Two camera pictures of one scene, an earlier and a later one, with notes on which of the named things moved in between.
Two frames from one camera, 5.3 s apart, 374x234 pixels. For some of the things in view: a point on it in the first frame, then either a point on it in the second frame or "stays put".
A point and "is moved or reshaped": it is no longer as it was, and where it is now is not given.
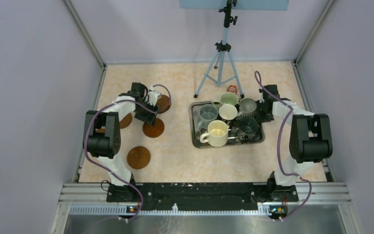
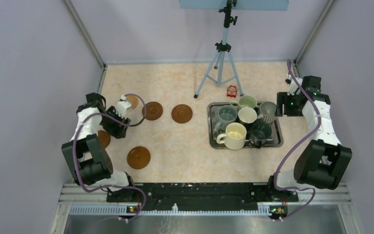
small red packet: (232, 88) stays put
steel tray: (212, 125) is moved or reshaped
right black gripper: (260, 118) -> (283, 98)
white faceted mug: (228, 112) -> (247, 115)
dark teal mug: (247, 127) -> (260, 131)
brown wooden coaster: (154, 131) -> (181, 113)
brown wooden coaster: (163, 102) is moved or reshaped
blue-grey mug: (208, 112) -> (227, 115)
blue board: (247, 5) stays put
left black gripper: (150, 118) -> (116, 130)
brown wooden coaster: (138, 157) stays put
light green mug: (229, 98) -> (245, 101)
